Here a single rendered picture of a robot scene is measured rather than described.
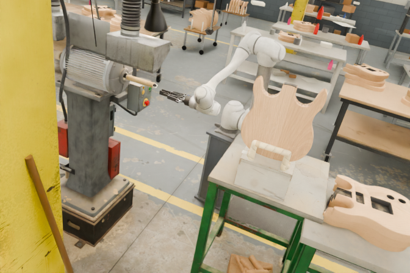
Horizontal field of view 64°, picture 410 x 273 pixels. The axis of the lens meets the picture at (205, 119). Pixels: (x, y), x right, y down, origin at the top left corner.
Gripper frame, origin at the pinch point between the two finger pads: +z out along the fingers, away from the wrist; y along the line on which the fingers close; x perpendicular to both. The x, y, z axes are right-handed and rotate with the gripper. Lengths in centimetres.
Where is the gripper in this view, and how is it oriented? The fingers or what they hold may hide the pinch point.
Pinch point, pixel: (165, 92)
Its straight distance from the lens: 234.8
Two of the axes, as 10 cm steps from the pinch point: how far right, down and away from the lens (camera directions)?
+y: 3.7, -3.7, 8.5
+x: 1.6, -8.8, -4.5
